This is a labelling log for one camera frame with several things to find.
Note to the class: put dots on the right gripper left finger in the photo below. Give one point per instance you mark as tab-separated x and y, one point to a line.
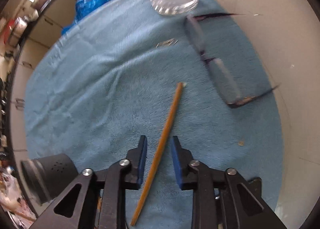
137	158

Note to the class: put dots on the kitchen base cabinets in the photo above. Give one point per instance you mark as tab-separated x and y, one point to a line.
38	37

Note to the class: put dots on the blue plastic bag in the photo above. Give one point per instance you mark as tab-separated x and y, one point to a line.
82	9

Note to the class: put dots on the black utensil holder cup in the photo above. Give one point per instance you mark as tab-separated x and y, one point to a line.
47	177

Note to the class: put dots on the blue towel table cloth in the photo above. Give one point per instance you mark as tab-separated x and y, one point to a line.
112	77

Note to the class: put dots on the silver rice cooker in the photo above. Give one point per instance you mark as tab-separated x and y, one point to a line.
17	30

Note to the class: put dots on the wooden chopstick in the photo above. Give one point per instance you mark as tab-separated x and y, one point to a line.
159	152

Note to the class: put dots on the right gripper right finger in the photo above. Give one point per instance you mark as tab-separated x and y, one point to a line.
181	159

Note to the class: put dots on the black frame eyeglasses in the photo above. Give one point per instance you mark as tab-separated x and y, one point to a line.
195	37

